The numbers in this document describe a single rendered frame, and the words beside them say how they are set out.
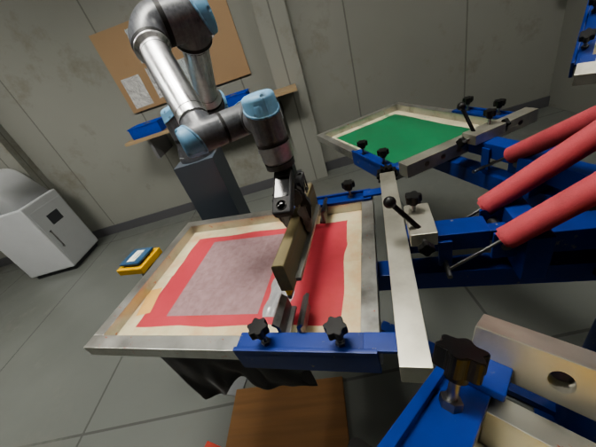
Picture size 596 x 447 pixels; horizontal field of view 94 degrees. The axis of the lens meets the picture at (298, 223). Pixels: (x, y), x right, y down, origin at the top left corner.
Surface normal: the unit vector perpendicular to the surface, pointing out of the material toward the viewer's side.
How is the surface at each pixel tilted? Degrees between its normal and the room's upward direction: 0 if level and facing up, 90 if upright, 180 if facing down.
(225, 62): 90
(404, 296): 0
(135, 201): 90
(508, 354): 58
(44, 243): 90
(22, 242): 90
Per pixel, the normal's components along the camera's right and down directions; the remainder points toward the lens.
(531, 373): -0.69, 0.06
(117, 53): 0.05, 0.54
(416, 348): -0.28, -0.80
